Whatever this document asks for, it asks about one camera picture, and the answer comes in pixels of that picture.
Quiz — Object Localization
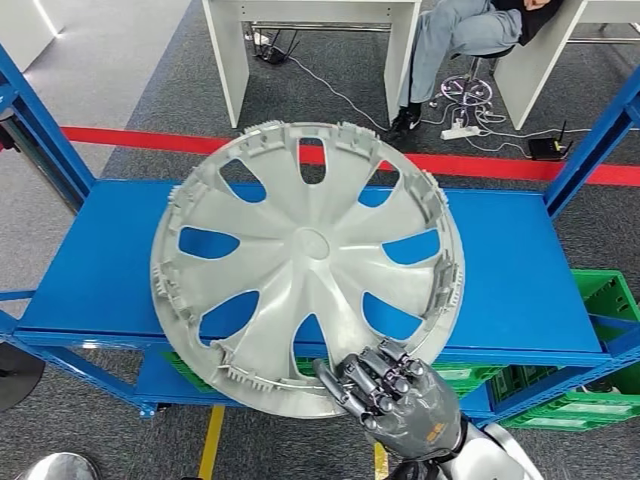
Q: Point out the green folded plastic crate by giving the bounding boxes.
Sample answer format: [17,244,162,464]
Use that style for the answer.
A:
[500,392,640,433]

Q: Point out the stanchion pole with red belts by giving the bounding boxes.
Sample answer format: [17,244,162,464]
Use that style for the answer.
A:
[0,115,81,215]

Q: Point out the black router with antennas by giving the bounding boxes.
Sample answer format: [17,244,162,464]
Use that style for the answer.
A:
[252,29,301,66]
[528,119,574,162]

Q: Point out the grey plastic wheel hubcap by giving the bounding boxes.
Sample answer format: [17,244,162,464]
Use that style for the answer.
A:
[149,120,466,420]

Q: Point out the chrome base stool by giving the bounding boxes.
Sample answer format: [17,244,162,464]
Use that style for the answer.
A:
[433,46,516,111]

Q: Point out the black stanchion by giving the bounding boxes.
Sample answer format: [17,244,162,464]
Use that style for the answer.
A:
[0,343,46,413]

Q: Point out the tall open green crate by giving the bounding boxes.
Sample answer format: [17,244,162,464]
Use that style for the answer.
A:
[490,268,640,399]

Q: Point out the chrome stanchion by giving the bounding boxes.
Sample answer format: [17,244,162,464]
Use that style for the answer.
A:
[14,452,101,480]

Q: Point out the blue metal shelf rack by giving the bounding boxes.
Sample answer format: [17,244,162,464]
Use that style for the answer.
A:
[0,42,640,435]

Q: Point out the red barrier belt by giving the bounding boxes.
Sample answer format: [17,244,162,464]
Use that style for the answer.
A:
[60,125,640,189]

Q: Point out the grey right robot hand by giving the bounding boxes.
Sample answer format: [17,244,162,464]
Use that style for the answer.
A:
[312,337,463,463]

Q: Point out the white cable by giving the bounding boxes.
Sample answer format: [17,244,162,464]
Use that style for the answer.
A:
[287,56,390,134]

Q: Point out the white power strip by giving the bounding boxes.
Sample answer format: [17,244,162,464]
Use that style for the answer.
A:
[439,124,482,142]

